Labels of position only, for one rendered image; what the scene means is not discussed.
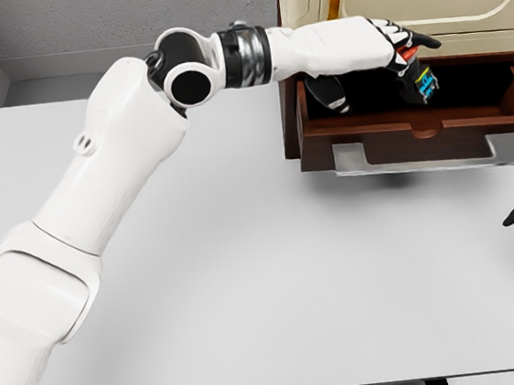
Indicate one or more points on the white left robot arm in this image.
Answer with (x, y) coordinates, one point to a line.
(119, 147)

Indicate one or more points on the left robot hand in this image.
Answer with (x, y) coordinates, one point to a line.
(352, 44)

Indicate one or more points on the black switch with blue terminals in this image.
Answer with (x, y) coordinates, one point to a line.
(416, 83)

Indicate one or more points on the brown wooden drawer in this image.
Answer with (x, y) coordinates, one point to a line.
(393, 130)

